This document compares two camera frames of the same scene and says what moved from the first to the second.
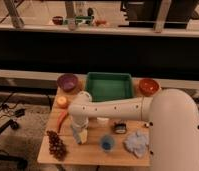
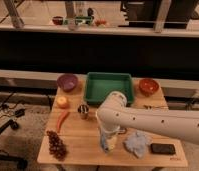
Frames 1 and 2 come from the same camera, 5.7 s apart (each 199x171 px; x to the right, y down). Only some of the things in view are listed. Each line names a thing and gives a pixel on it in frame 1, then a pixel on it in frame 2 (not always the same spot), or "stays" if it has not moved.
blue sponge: [76, 132] → [103, 143]
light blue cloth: [136, 143] stays
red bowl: [148, 87] stays
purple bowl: [67, 82] stays
